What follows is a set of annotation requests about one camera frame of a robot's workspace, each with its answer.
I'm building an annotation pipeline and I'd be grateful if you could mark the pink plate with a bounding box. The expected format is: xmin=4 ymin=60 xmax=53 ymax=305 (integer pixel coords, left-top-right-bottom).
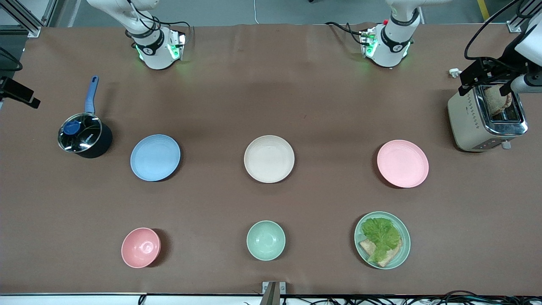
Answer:
xmin=377 ymin=140 xmax=429 ymax=188

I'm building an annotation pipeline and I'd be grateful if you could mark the small green bowl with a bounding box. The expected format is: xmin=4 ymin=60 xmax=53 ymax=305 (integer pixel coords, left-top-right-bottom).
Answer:
xmin=246 ymin=220 xmax=286 ymax=261

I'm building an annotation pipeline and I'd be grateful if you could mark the small pink bowl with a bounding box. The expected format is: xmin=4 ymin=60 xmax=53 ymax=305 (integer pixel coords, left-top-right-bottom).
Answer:
xmin=121 ymin=227 xmax=161 ymax=269

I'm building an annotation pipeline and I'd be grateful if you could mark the green lettuce leaf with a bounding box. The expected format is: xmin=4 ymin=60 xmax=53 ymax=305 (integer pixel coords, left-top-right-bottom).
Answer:
xmin=361 ymin=217 xmax=401 ymax=263

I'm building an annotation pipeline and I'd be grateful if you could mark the toast slice in toaster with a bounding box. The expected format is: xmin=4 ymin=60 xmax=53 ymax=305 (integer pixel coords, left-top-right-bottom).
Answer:
xmin=483 ymin=84 xmax=513 ymax=117

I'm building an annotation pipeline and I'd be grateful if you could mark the black arm base cable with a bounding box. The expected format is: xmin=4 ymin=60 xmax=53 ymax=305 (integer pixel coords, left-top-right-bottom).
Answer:
xmin=325 ymin=21 xmax=365 ymax=45

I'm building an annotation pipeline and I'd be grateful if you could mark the green plate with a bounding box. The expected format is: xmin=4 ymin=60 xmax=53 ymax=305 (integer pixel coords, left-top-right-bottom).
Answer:
xmin=354 ymin=211 xmax=411 ymax=270

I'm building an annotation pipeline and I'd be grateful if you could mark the black cable bundle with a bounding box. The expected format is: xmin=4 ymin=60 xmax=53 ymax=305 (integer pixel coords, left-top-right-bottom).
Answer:
xmin=282 ymin=290 xmax=542 ymax=305

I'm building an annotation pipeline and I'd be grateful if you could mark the brown bread slice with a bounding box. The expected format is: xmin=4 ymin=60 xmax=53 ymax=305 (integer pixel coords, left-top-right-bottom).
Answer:
xmin=359 ymin=238 xmax=403 ymax=268

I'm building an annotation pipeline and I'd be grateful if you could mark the glass lid with blue knob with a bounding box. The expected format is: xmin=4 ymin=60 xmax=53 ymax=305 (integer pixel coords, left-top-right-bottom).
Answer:
xmin=58 ymin=113 xmax=103 ymax=153

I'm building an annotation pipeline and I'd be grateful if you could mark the metal table bracket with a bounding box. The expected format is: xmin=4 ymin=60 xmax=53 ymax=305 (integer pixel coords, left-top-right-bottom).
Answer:
xmin=262 ymin=281 xmax=287 ymax=305

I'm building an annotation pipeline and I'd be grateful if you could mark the beige chrome toaster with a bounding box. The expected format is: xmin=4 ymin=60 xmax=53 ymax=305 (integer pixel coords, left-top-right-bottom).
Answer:
xmin=448 ymin=75 xmax=528 ymax=152

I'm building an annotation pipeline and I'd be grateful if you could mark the brown table cover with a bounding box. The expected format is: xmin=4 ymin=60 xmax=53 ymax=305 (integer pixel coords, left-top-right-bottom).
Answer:
xmin=0 ymin=23 xmax=542 ymax=296

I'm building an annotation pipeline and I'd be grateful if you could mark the blue plate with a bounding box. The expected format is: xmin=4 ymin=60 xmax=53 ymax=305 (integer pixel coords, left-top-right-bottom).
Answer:
xmin=130 ymin=134 xmax=181 ymax=182

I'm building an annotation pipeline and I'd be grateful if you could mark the beige plate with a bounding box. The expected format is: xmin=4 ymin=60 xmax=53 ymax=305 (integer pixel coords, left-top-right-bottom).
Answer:
xmin=244 ymin=135 xmax=295 ymax=183

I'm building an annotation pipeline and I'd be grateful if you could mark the black saucepan with blue handle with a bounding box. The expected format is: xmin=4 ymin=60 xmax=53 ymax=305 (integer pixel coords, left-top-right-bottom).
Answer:
xmin=58 ymin=76 xmax=113 ymax=159

